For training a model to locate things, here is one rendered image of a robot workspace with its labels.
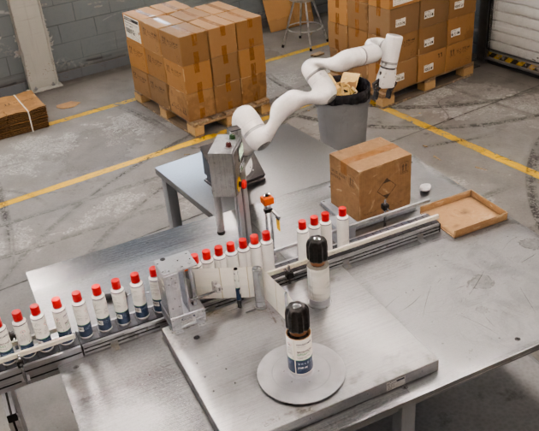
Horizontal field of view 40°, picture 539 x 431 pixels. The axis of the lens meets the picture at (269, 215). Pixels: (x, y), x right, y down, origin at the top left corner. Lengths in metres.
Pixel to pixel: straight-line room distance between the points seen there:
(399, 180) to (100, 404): 1.70
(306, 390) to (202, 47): 4.24
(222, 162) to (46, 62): 5.59
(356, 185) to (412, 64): 3.63
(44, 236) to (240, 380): 3.06
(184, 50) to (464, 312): 3.93
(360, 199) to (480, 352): 0.97
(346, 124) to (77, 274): 2.85
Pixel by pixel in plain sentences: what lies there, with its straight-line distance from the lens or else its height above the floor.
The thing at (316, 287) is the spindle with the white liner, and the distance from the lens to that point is 2.83.
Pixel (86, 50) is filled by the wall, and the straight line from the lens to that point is 8.39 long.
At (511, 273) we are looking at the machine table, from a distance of 3.21.
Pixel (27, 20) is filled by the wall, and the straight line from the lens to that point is 8.07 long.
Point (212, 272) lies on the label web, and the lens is 2.85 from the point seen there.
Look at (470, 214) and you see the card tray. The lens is 3.58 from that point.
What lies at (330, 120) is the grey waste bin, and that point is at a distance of 5.61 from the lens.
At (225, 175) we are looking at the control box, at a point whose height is 1.38.
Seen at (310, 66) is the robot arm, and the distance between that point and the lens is 3.51.
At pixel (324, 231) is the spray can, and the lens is 3.10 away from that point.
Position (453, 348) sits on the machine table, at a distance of 2.81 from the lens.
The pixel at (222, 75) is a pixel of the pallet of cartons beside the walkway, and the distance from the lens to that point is 6.49.
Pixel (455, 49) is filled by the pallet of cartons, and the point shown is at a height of 0.34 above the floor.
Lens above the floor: 2.67
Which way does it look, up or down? 31 degrees down
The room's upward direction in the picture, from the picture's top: 5 degrees counter-clockwise
